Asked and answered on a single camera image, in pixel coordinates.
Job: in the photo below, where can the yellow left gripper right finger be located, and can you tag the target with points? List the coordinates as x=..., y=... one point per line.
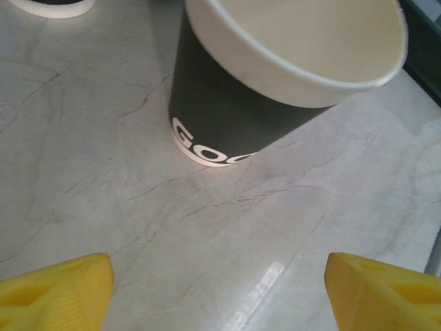
x=386, y=300

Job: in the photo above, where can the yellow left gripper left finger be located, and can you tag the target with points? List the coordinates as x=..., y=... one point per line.
x=51, y=296

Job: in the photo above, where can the black paper coffee cup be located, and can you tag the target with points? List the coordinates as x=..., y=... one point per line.
x=220, y=103

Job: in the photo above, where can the stack of black paper cups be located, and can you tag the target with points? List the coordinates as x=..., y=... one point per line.
x=51, y=12

